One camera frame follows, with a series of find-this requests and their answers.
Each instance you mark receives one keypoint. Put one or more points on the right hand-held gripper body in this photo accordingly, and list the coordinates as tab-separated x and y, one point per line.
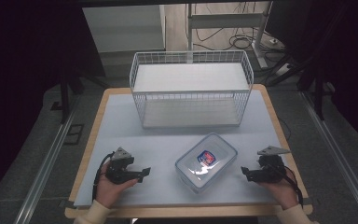
270	169

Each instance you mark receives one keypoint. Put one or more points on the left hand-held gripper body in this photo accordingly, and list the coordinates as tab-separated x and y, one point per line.
119	174

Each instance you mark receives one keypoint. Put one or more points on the clear plastic food container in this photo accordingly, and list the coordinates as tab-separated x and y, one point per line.
206	163

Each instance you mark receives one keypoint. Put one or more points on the person's left hand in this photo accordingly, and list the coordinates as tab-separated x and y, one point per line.
112	191

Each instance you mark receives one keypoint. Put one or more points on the person's right hand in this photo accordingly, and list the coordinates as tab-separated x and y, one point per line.
279	191

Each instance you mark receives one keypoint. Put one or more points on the light grey table mat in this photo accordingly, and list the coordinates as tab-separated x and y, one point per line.
155	146

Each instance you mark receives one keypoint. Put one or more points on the black floor plate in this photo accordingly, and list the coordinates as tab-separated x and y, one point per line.
74	134

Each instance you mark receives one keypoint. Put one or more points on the black stand leg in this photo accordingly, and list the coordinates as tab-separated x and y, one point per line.
65	93

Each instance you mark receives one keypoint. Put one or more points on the white power strip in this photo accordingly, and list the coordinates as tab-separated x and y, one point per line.
283	70

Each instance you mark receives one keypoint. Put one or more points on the black tripod stand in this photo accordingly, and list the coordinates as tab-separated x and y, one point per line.
310	71

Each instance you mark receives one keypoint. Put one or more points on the white board panel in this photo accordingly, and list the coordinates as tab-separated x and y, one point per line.
124	28

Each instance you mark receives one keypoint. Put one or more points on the white metal stand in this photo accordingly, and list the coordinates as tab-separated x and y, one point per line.
227	20

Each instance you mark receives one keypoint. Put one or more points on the aluminium floor rail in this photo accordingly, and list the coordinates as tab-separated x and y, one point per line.
338	155
46	168

